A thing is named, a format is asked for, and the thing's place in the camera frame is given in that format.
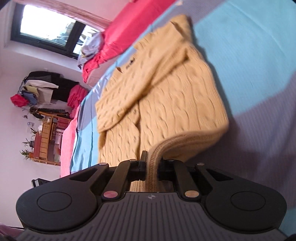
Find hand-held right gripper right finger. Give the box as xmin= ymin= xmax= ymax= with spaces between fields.
xmin=157 ymin=158 xmax=234 ymax=201

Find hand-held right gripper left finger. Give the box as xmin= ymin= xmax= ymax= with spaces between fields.
xmin=69 ymin=151 xmax=148 ymax=201

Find yellow cable knit cardigan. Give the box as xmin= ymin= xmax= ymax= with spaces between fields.
xmin=95 ymin=14 xmax=230 ymax=193

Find hanging clothes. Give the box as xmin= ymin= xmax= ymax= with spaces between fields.
xmin=20 ymin=71 xmax=79 ymax=103

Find green potted plant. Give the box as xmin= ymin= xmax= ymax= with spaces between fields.
xmin=20 ymin=137 xmax=35 ymax=160

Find wooden shelf unit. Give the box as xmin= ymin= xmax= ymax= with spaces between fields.
xmin=30 ymin=113 xmax=73 ymax=166

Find pink bed sheet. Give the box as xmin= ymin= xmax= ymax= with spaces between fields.
xmin=60 ymin=111 xmax=80 ymax=178

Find red crumpled cloth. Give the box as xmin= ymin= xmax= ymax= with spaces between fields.
xmin=10 ymin=94 xmax=30 ymax=107

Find pink folded cloths stack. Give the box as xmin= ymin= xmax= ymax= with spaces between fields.
xmin=67 ymin=85 xmax=89 ymax=109

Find blue grey crumpled cloth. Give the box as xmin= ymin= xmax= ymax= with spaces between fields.
xmin=77 ymin=32 xmax=107 ymax=69

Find blue grey patterned blanket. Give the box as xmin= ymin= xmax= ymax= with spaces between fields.
xmin=69 ymin=0 xmax=296 ymax=232

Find dark framed window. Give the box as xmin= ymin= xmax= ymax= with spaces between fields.
xmin=10 ymin=3 xmax=104 ymax=59

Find pink curtain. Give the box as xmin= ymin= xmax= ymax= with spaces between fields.
xmin=14 ymin=0 xmax=112 ymax=29

